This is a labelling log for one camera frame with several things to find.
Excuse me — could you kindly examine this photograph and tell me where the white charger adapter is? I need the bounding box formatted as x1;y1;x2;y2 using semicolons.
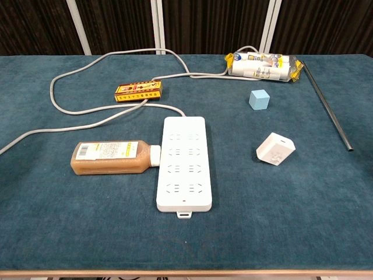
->
256;132;297;167

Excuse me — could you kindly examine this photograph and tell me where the white power strip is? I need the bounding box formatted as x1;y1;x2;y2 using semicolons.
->
156;116;213;219

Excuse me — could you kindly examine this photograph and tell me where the yellow red cardboard box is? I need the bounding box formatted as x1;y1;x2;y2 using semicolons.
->
113;79;163;103

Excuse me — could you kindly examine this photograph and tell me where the brown juice bottle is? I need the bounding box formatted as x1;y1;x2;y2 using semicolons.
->
70;140;161;176

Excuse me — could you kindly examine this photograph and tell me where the light blue cube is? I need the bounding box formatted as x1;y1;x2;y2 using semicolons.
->
248;89;270;111

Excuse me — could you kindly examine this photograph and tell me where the teal velvet table cloth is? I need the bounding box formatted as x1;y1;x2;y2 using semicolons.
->
0;54;373;272

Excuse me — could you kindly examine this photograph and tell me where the pack of white bag rolls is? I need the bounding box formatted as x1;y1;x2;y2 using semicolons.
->
224;51;304;84

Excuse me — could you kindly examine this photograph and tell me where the dark brown pleated curtain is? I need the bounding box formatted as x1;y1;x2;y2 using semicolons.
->
0;0;373;58

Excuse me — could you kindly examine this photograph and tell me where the thin metal rod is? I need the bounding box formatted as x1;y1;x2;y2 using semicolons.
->
301;60;355;152

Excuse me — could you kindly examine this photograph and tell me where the grey power strip cable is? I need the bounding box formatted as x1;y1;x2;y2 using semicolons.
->
0;45;260;156

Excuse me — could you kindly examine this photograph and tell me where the white partition frame post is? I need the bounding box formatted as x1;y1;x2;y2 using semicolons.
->
259;0;282;54
65;0;93;56
150;0;166;55

